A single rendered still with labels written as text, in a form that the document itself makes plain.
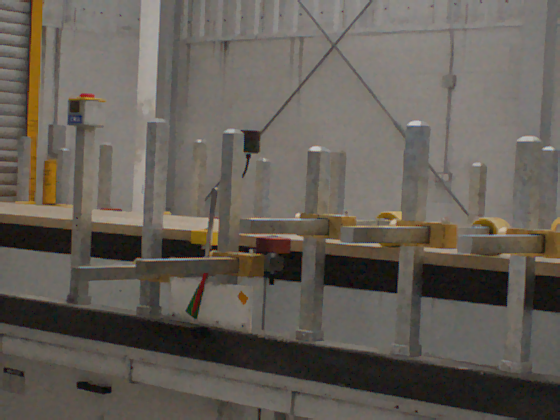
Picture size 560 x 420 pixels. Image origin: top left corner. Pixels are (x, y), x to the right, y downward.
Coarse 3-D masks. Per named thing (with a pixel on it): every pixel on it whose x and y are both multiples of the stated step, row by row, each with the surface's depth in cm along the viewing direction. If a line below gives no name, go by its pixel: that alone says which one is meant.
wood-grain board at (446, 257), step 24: (0, 216) 371; (24, 216) 363; (48, 216) 361; (72, 216) 369; (96, 216) 379; (120, 216) 388; (168, 216) 409; (240, 240) 306; (336, 240) 298; (432, 264) 269; (456, 264) 265; (480, 264) 261; (504, 264) 257; (552, 264) 250
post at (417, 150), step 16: (416, 128) 247; (416, 144) 247; (416, 160) 247; (416, 176) 247; (416, 192) 247; (416, 208) 247; (400, 256) 249; (416, 256) 248; (400, 272) 249; (416, 272) 248; (400, 288) 249; (416, 288) 249; (400, 304) 249; (416, 304) 249; (400, 320) 249; (416, 320) 250; (400, 336) 249; (416, 336) 250
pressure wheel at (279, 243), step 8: (256, 240) 288; (264, 240) 285; (272, 240) 285; (280, 240) 285; (288, 240) 286; (256, 248) 287; (264, 248) 285; (272, 248) 285; (280, 248) 285; (288, 248) 287; (272, 256) 287; (272, 280) 288
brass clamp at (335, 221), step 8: (296, 216) 267; (304, 216) 265; (312, 216) 263; (320, 216) 262; (328, 216) 261; (336, 216) 259; (344, 216) 259; (352, 216) 261; (328, 224) 261; (336, 224) 259; (344, 224) 259; (352, 224) 261; (328, 232) 261; (336, 232) 259
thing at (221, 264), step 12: (144, 264) 257; (156, 264) 259; (168, 264) 262; (180, 264) 264; (192, 264) 267; (204, 264) 270; (216, 264) 273; (228, 264) 276; (264, 264) 284; (276, 264) 287
